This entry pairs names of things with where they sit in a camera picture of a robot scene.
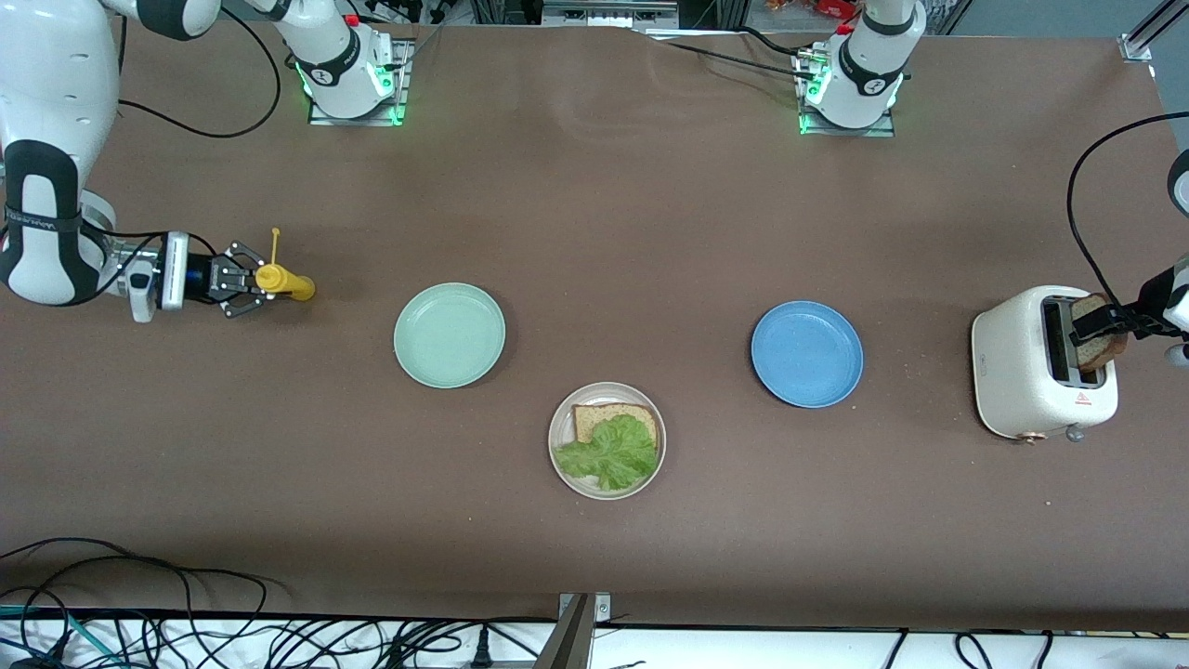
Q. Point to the aluminium frame rail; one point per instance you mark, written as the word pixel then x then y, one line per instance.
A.
pixel 1147 37

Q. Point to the grey electronics box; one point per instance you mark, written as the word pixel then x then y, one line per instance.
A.
pixel 604 11

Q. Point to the green plate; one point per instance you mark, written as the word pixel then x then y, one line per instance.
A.
pixel 450 334

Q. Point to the white two-slot toaster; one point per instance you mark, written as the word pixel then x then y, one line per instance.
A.
pixel 1008 372

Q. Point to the green lettuce leaf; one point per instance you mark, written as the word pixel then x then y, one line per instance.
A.
pixel 613 455

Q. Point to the grey metal table bracket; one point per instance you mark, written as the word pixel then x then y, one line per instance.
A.
pixel 568 641

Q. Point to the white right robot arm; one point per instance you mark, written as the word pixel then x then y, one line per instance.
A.
pixel 46 111

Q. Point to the beige plate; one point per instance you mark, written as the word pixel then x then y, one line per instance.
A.
pixel 604 392

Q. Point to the blue plate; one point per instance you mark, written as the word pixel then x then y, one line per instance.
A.
pixel 806 354

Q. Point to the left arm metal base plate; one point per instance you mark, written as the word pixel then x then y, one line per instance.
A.
pixel 887 128

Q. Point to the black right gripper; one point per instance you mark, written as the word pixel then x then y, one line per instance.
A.
pixel 222 277

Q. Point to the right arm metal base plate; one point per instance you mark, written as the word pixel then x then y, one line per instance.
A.
pixel 402 84

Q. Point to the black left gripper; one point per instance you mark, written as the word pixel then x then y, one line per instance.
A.
pixel 1155 299

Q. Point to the black power plug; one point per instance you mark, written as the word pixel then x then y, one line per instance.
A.
pixel 481 650

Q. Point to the red packet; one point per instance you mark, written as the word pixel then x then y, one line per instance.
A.
pixel 817 7

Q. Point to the brown bread slice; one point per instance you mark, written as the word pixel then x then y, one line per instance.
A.
pixel 594 418
pixel 1105 357

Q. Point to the yellow mustard squeeze bottle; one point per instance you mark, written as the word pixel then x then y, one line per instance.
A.
pixel 295 286

